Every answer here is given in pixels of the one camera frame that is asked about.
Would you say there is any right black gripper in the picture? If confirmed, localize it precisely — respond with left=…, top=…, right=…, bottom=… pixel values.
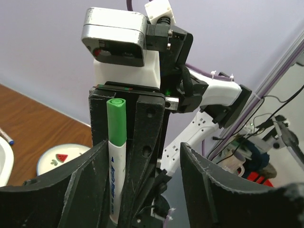
left=88, top=80, right=204, bottom=228

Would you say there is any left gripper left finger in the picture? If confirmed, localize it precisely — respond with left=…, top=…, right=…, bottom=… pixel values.
left=0, top=141, right=109, bottom=228

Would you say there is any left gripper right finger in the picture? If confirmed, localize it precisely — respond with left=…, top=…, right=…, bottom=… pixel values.
left=180, top=142, right=304, bottom=228

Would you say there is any white marker pen green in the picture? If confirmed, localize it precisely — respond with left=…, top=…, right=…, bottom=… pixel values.
left=108, top=142, right=126, bottom=226

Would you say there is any white marker pen blue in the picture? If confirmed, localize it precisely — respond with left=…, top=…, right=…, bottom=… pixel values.
left=0, top=128, right=14, bottom=145

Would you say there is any green pen cap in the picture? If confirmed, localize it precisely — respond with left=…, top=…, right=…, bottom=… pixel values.
left=106, top=98, right=127, bottom=147

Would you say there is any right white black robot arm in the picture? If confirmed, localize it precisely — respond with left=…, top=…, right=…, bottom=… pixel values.
left=89, top=68, right=251, bottom=228

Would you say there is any watermelon pattern plate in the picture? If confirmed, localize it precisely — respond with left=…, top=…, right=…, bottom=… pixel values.
left=36, top=143, right=90, bottom=176

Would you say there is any white plastic dish basket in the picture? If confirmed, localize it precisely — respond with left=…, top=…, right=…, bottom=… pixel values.
left=0, top=137, right=14, bottom=187

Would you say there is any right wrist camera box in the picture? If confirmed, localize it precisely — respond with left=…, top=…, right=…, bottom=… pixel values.
left=80, top=7, right=161, bottom=87

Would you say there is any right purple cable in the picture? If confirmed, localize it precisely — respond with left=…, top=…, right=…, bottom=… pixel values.
left=125, top=0, right=236, bottom=162

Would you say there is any aluminium rail frame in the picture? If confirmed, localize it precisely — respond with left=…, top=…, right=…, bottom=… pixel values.
left=208, top=32, right=304, bottom=160

